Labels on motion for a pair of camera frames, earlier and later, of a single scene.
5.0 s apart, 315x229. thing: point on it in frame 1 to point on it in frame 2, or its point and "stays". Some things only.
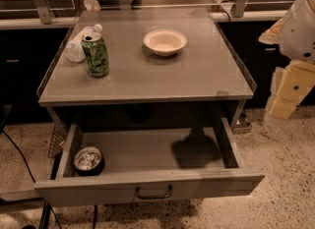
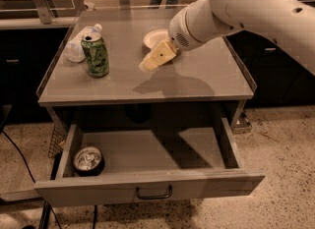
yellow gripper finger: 289,86 to 189,28
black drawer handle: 153,197 stays
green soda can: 95,53 stays
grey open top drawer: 150,164 stays
